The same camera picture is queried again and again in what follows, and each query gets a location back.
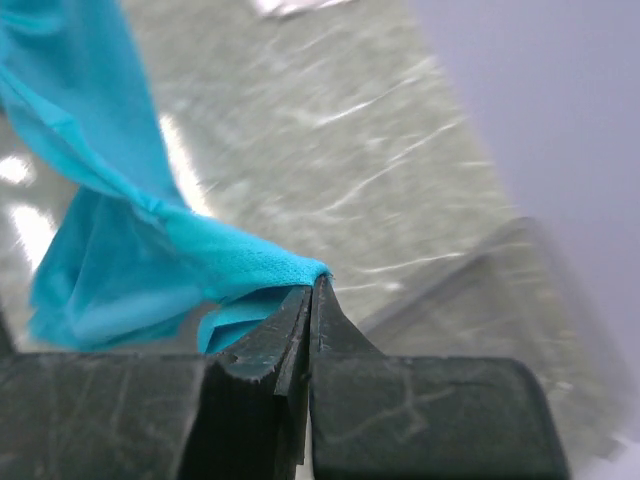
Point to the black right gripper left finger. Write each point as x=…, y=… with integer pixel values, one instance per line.
x=237, y=414

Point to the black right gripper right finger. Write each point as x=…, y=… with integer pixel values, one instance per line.
x=375, y=416

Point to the teal t shirt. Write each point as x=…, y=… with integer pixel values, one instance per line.
x=131, y=259

